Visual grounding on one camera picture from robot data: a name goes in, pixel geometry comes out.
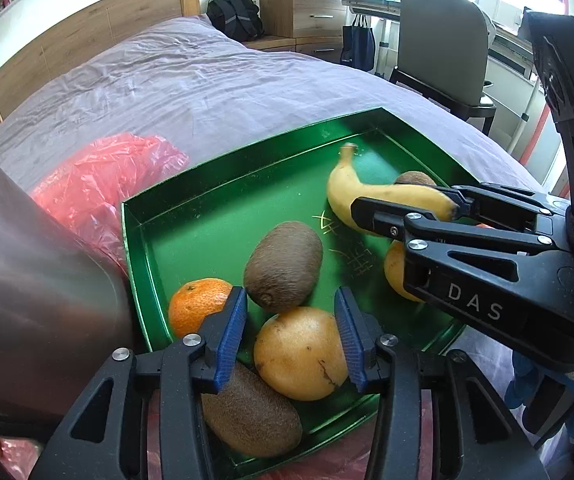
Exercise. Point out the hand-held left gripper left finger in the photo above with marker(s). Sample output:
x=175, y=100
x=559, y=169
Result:
x=229, y=340

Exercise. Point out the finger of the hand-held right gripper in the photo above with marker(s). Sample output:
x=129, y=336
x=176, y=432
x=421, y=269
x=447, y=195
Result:
x=497, y=202
x=377, y=217

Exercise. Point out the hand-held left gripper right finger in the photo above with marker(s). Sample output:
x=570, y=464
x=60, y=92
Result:
x=352, y=345

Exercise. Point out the yellow banana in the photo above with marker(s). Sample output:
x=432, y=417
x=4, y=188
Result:
x=352, y=190

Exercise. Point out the smooth yellow pear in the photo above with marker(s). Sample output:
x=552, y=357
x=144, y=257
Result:
x=393, y=270

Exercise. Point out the brown-spotted yellow pear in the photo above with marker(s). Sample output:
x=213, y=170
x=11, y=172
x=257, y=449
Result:
x=297, y=355

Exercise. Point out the brown kiwi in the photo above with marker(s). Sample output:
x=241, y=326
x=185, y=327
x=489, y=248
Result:
x=415, y=178
x=282, y=260
x=257, y=420

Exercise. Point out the green metal tray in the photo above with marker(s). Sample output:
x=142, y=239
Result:
x=207, y=230

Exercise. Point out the blue cloth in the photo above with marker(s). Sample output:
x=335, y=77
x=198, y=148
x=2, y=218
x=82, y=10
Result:
x=517, y=385

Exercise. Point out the dark blue bag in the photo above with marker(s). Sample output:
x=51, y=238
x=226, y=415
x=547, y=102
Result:
x=358, y=45

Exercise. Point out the grey office chair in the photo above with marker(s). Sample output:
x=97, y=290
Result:
x=437, y=35

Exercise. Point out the pink plastic sheet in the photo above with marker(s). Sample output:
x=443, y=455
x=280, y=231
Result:
x=92, y=185

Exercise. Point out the grey desk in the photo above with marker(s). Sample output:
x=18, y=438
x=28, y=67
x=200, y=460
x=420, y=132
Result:
x=367, y=2

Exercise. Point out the wooden cabinet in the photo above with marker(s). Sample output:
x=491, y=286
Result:
x=307, y=10

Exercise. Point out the purple bed sheet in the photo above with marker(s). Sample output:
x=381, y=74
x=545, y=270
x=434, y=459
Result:
x=192, y=85

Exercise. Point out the black backpack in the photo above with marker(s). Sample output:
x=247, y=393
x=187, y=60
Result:
x=232, y=15

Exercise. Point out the wooden headboard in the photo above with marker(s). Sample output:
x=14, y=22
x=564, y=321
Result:
x=92, y=25

